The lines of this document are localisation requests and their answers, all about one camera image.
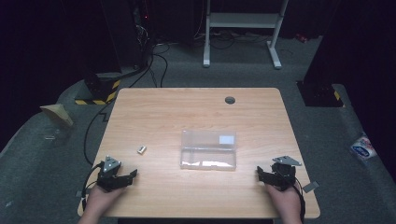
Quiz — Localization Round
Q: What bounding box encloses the beige wedge-shaped object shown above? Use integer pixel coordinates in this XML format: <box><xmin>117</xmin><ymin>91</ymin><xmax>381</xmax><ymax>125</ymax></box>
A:
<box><xmin>39</xmin><ymin>104</ymin><xmax>75</xmax><ymax>127</ymax></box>

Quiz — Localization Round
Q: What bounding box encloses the black cable on floor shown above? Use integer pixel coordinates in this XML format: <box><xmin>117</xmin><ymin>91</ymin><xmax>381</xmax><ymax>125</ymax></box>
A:
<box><xmin>83</xmin><ymin>43</ymin><xmax>170</xmax><ymax>166</ymax></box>

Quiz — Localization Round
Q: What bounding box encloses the black stand base yellow mark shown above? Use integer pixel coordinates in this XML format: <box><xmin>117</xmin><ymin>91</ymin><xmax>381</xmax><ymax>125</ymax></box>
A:
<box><xmin>296</xmin><ymin>80</ymin><xmax>346</xmax><ymax>108</ymax></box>

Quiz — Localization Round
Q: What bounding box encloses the white blue printed packet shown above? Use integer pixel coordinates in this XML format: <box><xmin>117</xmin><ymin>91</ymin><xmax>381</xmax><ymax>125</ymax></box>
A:
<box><xmin>349</xmin><ymin>132</ymin><xmax>377</xmax><ymax>161</ymax></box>

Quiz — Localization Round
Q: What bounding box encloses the person's left hand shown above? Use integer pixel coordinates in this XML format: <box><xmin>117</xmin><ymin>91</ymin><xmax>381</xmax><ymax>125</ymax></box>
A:
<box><xmin>83</xmin><ymin>184</ymin><xmax>127</xmax><ymax>219</ymax></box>

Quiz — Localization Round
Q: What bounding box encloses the black yellow striped stand base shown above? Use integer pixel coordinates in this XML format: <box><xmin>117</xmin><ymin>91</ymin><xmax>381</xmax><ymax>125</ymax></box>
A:
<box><xmin>74</xmin><ymin>72</ymin><xmax>121</xmax><ymax>106</ymax></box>

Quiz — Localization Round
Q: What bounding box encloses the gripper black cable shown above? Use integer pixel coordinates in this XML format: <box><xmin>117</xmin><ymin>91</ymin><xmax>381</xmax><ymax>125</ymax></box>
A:
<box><xmin>80</xmin><ymin>161</ymin><xmax>106</xmax><ymax>213</ymax></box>
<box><xmin>292</xmin><ymin>176</ymin><xmax>306</xmax><ymax>223</ymax></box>

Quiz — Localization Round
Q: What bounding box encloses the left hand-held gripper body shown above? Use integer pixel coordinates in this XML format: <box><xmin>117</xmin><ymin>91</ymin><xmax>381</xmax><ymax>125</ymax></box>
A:
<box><xmin>96</xmin><ymin>155</ymin><xmax>131</xmax><ymax>192</ymax></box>

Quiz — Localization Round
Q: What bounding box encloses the clear plastic box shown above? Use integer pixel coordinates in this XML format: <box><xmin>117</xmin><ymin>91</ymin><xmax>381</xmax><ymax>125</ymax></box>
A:
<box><xmin>179</xmin><ymin>129</ymin><xmax>237</xmax><ymax>172</ymax></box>

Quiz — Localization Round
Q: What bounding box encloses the grey tape piece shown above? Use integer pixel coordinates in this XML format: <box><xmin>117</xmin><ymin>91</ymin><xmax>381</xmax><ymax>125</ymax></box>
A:
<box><xmin>302</xmin><ymin>180</ymin><xmax>320</xmax><ymax>193</ymax></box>

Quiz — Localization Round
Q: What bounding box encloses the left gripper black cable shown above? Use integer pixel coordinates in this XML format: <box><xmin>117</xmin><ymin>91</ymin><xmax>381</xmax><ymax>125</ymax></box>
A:
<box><xmin>80</xmin><ymin>161</ymin><xmax>106</xmax><ymax>213</ymax></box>

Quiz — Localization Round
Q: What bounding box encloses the white metal stand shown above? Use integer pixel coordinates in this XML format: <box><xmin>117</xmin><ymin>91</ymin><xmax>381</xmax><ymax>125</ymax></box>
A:
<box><xmin>203</xmin><ymin>0</ymin><xmax>290</xmax><ymax>70</ymax></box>

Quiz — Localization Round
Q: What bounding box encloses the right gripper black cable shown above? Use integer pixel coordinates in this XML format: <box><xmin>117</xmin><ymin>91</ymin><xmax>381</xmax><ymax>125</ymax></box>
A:
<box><xmin>292</xmin><ymin>176</ymin><xmax>306</xmax><ymax>223</ymax></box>

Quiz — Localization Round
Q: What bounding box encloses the person's right hand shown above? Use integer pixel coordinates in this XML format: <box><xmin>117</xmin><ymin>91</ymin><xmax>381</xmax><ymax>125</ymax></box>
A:
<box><xmin>264</xmin><ymin>183</ymin><xmax>302</xmax><ymax>220</ymax></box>

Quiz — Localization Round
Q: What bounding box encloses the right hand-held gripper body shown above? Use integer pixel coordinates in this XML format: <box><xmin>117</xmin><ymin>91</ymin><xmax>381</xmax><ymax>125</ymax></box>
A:
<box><xmin>268</xmin><ymin>155</ymin><xmax>303</xmax><ymax>192</ymax></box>

